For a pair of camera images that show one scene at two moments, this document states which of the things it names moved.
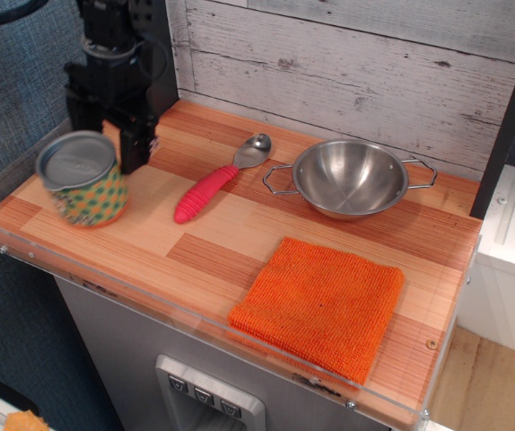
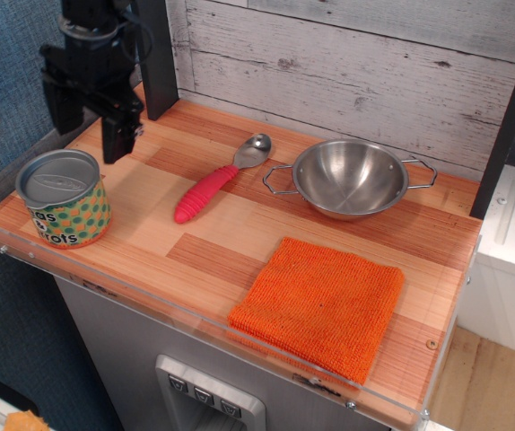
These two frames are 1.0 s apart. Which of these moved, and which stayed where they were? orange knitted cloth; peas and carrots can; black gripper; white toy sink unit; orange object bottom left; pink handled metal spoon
Moved: black gripper; peas and carrots can
Stayed: orange object bottom left; orange knitted cloth; white toy sink unit; pink handled metal spoon
